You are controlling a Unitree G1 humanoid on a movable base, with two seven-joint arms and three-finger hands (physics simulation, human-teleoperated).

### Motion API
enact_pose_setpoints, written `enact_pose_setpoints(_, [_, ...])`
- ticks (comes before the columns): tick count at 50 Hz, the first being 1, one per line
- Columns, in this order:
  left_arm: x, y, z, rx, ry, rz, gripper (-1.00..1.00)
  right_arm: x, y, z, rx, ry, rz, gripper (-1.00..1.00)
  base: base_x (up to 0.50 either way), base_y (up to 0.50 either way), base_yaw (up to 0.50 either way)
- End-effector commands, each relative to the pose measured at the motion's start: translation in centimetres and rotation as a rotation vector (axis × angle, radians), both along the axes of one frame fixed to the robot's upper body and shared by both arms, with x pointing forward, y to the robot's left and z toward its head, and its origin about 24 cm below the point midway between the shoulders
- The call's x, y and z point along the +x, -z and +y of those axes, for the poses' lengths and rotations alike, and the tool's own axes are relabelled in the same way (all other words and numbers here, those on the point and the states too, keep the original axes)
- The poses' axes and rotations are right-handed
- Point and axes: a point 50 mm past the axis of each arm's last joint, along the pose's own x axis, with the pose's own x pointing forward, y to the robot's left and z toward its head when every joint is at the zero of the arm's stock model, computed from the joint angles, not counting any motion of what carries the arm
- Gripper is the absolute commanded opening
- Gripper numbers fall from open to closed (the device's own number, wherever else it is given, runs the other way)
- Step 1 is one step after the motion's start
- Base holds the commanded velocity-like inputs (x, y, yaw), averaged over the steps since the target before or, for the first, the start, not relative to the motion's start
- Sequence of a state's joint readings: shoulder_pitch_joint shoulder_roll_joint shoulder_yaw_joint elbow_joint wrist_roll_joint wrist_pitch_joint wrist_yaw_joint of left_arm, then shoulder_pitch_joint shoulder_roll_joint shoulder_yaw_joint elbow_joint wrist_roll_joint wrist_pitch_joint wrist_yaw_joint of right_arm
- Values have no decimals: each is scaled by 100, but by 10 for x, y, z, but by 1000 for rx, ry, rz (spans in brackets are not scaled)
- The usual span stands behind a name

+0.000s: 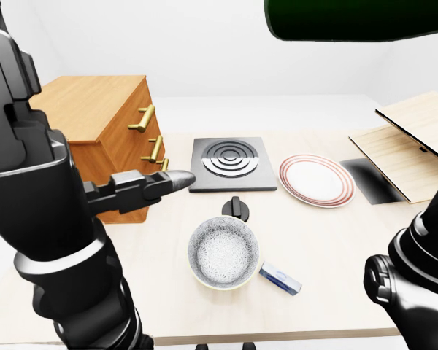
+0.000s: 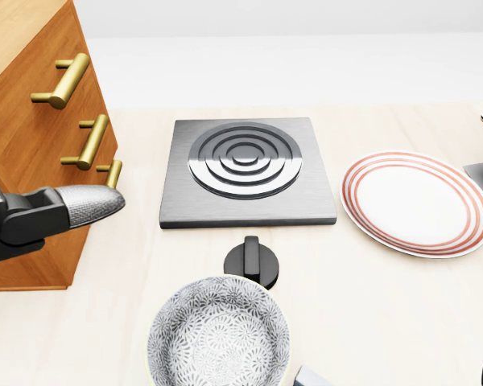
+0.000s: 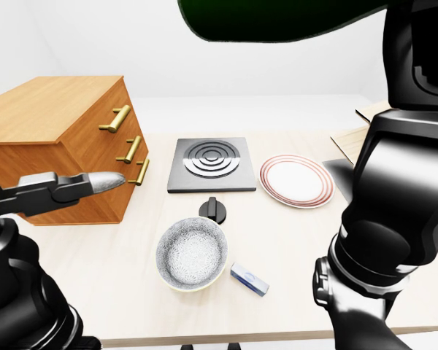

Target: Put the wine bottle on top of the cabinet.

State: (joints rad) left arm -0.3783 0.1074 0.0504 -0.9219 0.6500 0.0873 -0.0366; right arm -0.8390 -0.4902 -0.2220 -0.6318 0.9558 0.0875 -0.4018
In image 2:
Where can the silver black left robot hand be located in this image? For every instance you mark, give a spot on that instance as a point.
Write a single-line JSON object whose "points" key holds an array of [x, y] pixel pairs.
{"points": [[32, 217]]}

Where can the medium wooden cabinet drawer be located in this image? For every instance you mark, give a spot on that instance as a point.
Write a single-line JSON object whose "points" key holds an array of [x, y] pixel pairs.
{"points": [[52, 177]]}

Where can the wooden cabinet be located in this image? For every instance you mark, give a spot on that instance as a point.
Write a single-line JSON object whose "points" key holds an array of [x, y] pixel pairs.
{"points": [[20, 132]]}

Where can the large wooden cabinet drawer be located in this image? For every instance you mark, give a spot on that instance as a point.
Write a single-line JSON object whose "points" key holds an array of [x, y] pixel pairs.
{"points": [[24, 120]]}

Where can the narrow wooden cabinet drawer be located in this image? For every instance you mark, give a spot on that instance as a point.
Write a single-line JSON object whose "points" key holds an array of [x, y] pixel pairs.
{"points": [[108, 152]]}

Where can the flat dark stove plate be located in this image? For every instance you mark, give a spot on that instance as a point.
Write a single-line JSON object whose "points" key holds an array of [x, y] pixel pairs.
{"points": [[177, 201]]}

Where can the grey blue box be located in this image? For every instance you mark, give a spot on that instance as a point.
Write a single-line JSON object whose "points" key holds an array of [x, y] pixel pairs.
{"points": [[310, 379]]}

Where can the white plate with red rings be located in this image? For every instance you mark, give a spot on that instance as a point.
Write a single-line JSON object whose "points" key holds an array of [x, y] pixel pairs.
{"points": [[414, 205]]}

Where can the grey floral patterned bowl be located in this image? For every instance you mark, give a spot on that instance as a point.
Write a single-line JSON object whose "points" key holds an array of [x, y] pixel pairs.
{"points": [[217, 333]]}

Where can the round black stove knob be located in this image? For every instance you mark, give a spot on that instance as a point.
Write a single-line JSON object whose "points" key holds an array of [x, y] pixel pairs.
{"points": [[251, 257]]}

